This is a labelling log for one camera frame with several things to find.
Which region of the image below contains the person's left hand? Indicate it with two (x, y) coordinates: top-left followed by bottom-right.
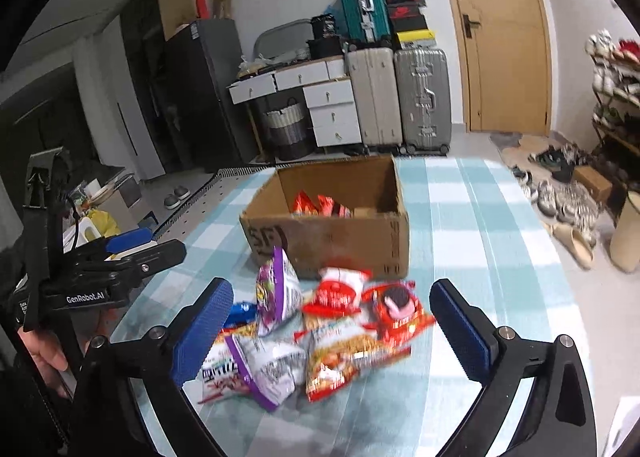
(17, 327), (70, 399)

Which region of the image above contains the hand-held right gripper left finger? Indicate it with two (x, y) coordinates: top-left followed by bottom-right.
(67, 278), (236, 457)

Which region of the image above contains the black storage box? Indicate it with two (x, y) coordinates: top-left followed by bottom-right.
(306, 38), (347, 59)

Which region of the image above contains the row of shoes on rack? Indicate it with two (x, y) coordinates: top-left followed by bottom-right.
(586, 29), (640, 128)

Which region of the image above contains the silver suitcase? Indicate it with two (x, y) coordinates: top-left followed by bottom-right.
(393, 48), (452, 156)

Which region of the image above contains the teal suitcase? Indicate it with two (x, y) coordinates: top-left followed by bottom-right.
(335, 0), (392, 45)

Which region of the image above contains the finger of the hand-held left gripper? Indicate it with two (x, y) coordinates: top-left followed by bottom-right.
(100, 238), (187, 283)
(65, 228), (155, 263)

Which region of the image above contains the white red snack packet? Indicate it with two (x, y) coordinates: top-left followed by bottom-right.
(301, 267), (373, 316)

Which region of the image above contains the beige bin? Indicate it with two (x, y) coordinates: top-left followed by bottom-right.
(609, 191), (640, 274)

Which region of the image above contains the woven laundry basket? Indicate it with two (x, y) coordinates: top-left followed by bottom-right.
(262, 98), (310, 161)

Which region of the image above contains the red cookie packet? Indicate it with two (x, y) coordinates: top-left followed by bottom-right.
(362, 282), (435, 345)

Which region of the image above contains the orange noodle snack packet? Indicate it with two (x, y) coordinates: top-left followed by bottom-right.
(295, 314), (413, 403)

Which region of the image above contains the white drawer desk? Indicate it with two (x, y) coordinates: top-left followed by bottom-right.
(229, 56), (363, 160)

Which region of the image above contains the small brown cardboard box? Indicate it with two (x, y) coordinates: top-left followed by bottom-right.
(572, 165), (615, 202)

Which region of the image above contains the beige suitcase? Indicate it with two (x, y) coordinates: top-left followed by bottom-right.
(345, 47), (403, 154)

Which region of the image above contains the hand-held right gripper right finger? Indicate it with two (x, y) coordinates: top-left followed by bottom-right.
(429, 279), (598, 457)

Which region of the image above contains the grey rounded panel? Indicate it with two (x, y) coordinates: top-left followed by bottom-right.
(252, 18), (313, 62)

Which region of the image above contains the blue snack packet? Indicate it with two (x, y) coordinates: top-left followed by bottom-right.
(222, 301), (260, 330)

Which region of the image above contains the white packet with red print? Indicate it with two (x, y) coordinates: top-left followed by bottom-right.
(197, 329), (251, 405)

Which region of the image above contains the pile of sneakers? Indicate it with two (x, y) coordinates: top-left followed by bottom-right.
(510, 142), (606, 222)

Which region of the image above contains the beige slide sandal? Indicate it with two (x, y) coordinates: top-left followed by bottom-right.
(542, 222), (596, 270)

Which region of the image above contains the black printed bag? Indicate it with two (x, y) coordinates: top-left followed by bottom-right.
(310, 15), (337, 40)

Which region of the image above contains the wooden door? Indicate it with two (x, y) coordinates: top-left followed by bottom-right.
(432, 0), (553, 136)

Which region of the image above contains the purple white snack packet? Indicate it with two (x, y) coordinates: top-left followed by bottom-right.
(255, 247), (303, 337)
(224, 334), (308, 413)

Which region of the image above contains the yellow black shoe box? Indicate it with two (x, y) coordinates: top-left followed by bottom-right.
(395, 29), (437, 51)

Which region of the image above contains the black shoe box red logo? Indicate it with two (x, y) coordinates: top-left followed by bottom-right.
(387, 6), (430, 34)

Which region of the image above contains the checked tablecloth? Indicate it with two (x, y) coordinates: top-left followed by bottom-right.
(107, 155), (593, 457)

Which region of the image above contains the black refrigerator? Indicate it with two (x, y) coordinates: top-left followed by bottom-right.
(165, 18), (258, 172)

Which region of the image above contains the black cabinet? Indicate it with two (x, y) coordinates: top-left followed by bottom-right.
(119, 0), (176, 182)

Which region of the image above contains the shoe rack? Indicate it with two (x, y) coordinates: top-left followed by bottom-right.
(585, 29), (640, 158)

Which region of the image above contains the large brown cardboard box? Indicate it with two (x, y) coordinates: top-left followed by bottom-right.
(155, 0), (198, 42)

